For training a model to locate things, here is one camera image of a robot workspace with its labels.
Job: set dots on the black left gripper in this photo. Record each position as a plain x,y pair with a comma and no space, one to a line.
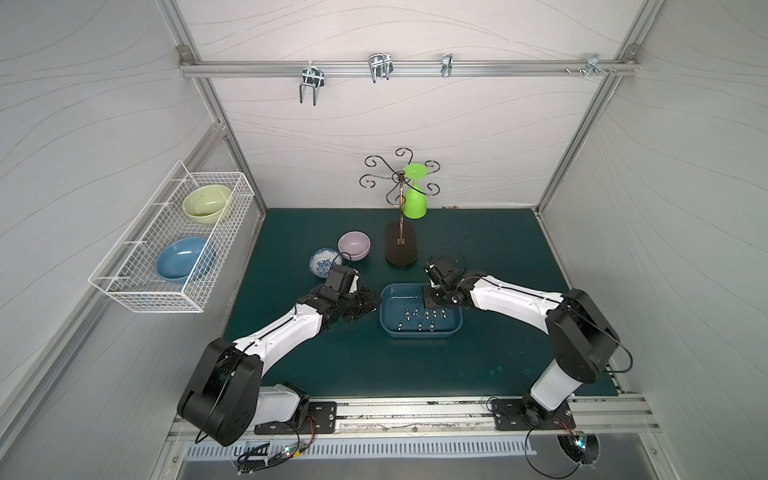
357,302

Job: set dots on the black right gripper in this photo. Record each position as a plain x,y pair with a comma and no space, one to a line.
437,297

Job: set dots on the blue plastic storage box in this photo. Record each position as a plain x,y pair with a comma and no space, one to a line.
403,314

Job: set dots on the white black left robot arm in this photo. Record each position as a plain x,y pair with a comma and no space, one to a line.
224,395

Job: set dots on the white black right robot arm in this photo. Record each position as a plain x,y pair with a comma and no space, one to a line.
582,339

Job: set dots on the blue floral ceramic bowl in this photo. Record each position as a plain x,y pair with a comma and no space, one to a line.
322,260

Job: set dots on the pink ceramic bowl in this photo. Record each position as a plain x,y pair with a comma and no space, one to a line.
354,246

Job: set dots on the copper cup tree stand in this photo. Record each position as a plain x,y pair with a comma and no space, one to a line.
401,248

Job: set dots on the green plastic goblet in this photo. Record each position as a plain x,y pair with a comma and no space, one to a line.
415,205

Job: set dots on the light green bowl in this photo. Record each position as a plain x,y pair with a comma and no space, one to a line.
209,205

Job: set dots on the metal double hook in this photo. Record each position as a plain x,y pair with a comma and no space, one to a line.
312,80
380,66

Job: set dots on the metal single hook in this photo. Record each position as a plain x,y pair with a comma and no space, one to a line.
446,65

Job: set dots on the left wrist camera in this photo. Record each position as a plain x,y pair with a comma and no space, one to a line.
342,279

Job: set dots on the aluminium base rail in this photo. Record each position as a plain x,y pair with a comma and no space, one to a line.
473,415

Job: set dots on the white slotted cable duct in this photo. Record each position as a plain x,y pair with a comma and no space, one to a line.
371,448

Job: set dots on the white wire wall basket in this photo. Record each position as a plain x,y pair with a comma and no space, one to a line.
127,274

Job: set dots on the metal hook bracket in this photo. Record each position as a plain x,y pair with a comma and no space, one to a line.
592,67

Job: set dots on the aluminium top rail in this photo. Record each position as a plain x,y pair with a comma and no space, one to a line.
402,68

